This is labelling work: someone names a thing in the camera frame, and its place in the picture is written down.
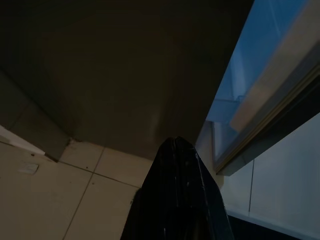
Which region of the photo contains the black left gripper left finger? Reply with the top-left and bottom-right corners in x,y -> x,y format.
119,136 -> 178,240

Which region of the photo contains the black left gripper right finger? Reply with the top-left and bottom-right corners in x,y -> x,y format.
172,136 -> 235,240

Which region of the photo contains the fridge door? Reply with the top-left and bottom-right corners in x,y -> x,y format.
194,0 -> 320,176

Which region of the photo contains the grey fridge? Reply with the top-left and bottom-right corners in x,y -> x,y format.
0,0 -> 255,162

